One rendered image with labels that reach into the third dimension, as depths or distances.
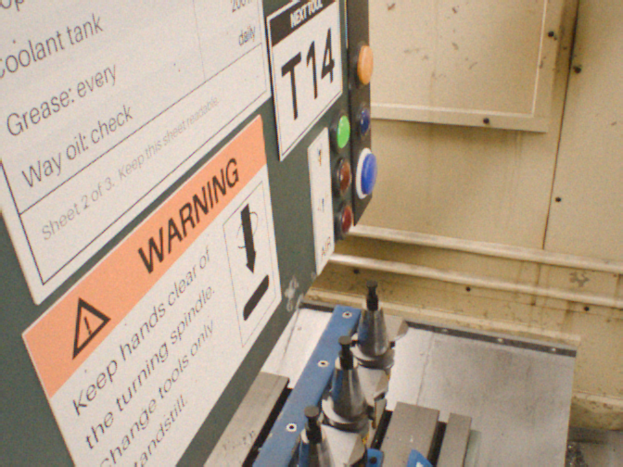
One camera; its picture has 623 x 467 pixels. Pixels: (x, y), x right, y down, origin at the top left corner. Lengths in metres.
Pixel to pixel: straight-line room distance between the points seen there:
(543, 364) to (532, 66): 0.63
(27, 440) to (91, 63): 0.11
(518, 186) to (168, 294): 1.06
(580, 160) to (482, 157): 0.17
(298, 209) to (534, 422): 1.11
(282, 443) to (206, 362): 0.50
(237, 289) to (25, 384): 0.13
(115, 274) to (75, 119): 0.05
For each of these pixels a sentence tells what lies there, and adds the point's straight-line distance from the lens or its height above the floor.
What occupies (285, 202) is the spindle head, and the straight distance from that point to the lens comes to 0.34.
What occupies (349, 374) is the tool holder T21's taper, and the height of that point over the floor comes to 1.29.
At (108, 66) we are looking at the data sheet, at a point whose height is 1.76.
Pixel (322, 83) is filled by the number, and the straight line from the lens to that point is 0.37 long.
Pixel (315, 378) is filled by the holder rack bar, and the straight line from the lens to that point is 0.84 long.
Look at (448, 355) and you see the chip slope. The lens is 1.45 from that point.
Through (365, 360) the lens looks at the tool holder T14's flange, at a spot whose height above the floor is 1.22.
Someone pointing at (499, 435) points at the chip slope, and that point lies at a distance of 1.40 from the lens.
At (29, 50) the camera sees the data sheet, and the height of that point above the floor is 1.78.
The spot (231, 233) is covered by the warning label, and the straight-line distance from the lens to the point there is 0.28.
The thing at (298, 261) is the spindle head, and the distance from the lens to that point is 0.37.
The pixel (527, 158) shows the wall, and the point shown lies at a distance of 1.23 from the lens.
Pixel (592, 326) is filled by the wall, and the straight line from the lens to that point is 1.43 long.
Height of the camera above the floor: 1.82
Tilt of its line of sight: 32 degrees down
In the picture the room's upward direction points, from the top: 4 degrees counter-clockwise
